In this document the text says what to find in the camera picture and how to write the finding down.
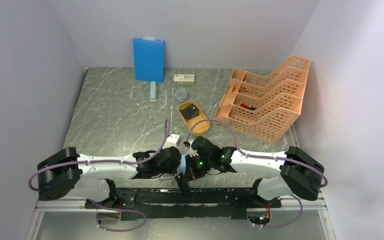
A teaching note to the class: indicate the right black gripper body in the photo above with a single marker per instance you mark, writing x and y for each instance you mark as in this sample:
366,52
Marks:
197,165

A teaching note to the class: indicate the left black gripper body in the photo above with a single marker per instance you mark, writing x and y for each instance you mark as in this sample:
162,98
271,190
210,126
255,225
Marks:
171,169

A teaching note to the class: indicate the beige card holder wallet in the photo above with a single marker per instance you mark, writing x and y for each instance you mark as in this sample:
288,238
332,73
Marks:
180,169

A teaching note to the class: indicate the yellow oval tray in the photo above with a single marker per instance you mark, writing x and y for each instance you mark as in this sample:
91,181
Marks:
202,126

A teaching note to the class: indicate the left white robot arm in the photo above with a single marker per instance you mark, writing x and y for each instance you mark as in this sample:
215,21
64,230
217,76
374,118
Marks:
68,173

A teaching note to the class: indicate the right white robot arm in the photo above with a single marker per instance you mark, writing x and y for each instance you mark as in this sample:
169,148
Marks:
291,172

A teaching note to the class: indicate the red black item in organizer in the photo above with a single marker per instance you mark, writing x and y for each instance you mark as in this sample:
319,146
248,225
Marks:
251,108

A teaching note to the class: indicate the small clear round container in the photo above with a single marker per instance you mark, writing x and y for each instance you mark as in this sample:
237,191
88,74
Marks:
181,95

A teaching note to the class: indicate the orange plastic file organizer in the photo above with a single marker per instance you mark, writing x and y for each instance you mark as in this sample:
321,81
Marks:
277,97

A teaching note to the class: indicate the light blue eraser bar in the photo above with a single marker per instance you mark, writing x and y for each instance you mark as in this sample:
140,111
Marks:
153,91

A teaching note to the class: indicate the small white red box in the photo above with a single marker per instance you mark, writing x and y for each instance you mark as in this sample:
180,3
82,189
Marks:
184,79

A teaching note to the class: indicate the blue board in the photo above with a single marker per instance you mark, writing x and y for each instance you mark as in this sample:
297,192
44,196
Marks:
149,55

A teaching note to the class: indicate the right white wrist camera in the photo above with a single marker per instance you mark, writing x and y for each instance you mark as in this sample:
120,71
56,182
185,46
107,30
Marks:
192,152

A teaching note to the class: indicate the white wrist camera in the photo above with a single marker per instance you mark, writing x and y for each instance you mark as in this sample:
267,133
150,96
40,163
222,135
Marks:
172,140
192,152

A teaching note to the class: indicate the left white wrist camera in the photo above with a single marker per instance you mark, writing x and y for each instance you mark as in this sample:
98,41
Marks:
172,140

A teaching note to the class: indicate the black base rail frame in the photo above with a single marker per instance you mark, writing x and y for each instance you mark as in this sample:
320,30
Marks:
169,203

